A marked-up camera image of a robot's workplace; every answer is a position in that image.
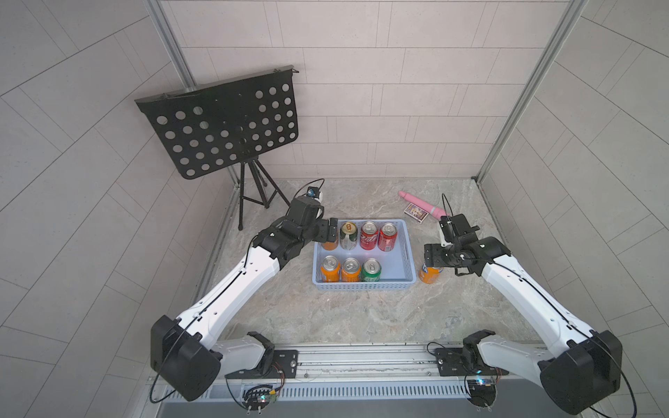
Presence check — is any green white beer can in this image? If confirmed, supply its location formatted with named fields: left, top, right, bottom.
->
left=339, top=221, right=358, bottom=251

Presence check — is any orange can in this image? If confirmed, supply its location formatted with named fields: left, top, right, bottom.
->
left=419, top=264, right=443, bottom=284
left=322, top=241, right=339, bottom=251
left=321, top=255, right=341, bottom=283
left=341, top=257, right=361, bottom=282

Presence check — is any red cola can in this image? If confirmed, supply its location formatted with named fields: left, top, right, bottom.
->
left=360, top=221, right=378, bottom=251

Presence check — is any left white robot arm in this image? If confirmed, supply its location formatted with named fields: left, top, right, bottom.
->
left=150, top=218, right=338, bottom=402

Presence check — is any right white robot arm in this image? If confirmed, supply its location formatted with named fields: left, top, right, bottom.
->
left=424, top=237, right=624, bottom=416

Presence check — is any light blue plastic basket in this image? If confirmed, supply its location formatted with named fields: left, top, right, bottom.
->
left=312, top=219, right=416, bottom=291

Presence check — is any pink cylindrical tube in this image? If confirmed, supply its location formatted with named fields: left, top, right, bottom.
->
left=398, top=191, right=448, bottom=219

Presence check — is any small purple card box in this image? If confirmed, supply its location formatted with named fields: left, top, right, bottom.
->
left=403, top=203, right=430, bottom=223

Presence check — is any green soda can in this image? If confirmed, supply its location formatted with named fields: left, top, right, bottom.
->
left=361, top=258, right=382, bottom=282

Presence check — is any right circuit board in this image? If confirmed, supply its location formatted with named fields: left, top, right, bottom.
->
left=465, top=379, right=498, bottom=409

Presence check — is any circuit board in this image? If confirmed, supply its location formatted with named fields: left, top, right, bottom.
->
left=465, top=379, right=498, bottom=409
left=242, top=384, right=278, bottom=414

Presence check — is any black perforated music stand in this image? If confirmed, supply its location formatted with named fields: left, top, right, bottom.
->
left=134, top=64, right=300, bottom=231

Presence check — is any left circuit board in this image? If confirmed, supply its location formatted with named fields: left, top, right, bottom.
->
left=242, top=384, right=278, bottom=414

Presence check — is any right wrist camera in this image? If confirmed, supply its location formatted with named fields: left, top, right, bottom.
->
left=439, top=214, right=480, bottom=245

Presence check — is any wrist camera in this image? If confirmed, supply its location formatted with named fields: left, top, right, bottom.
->
left=304, top=186, right=322, bottom=203
left=439, top=214, right=480, bottom=245

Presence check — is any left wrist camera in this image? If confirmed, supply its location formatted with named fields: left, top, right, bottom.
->
left=304, top=186, right=322, bottom=203

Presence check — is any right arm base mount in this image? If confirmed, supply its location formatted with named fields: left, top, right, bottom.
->
left=426, top=329, right=509, bottom=377

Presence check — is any aluminium mounting rail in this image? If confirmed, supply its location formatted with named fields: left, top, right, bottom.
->
left=276, top=344, right=543, bottom=380

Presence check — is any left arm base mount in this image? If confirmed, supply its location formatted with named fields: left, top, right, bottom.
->
left=222, top=332, right=300, bottom=380

